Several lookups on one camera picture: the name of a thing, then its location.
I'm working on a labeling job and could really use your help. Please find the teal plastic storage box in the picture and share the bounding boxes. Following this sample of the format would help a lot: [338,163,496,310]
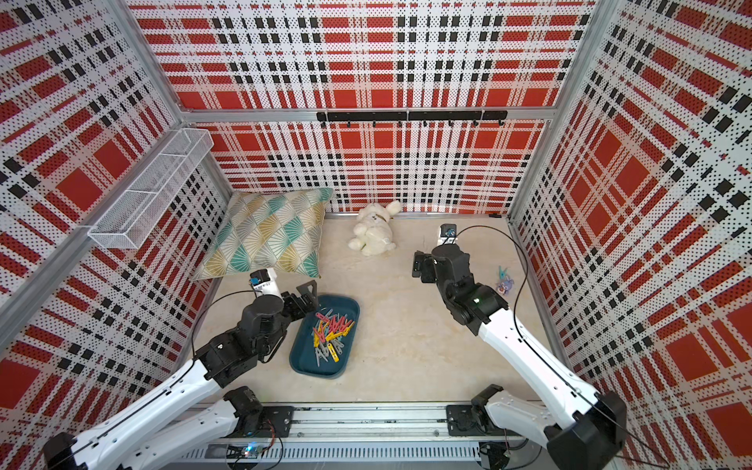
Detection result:
[289,295,360,379]

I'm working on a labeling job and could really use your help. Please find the yellow clothespin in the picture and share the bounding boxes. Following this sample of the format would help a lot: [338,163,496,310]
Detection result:
[340,321,356,337]
[327,343,340,362]

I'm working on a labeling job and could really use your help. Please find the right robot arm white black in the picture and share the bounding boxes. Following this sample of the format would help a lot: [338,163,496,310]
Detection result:
[412,244,627,469]

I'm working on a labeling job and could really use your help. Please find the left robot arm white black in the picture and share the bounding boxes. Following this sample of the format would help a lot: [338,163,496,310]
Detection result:
[43,280,318,469]

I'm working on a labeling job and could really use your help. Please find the purple clothespin far right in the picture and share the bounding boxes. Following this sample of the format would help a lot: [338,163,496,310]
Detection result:
[497,278,514,296]

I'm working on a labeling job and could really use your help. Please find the white plush toy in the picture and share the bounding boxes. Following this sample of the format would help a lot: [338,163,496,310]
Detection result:
[348,200,403,257]

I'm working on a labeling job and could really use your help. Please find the patterned cushion teal yellow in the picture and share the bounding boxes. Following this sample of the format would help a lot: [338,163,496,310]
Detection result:
[194,188,333,280]

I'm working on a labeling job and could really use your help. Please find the green circuit board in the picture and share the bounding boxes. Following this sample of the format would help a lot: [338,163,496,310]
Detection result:
[226,445,264,459]

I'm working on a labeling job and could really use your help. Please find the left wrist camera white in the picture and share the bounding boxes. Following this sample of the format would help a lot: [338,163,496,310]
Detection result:
[250,268,281,298]

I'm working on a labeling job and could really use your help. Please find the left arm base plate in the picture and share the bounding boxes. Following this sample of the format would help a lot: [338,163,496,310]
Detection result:
[230,407,295,439]

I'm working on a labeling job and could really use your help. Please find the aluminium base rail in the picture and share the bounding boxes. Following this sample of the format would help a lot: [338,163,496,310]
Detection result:
[257,401,606,442]

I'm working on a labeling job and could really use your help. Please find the black hook rail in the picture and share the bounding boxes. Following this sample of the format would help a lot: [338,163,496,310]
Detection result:
[316,110,509,125]

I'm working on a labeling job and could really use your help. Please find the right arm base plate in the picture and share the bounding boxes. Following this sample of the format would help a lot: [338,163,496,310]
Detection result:
[446,405,504,437]

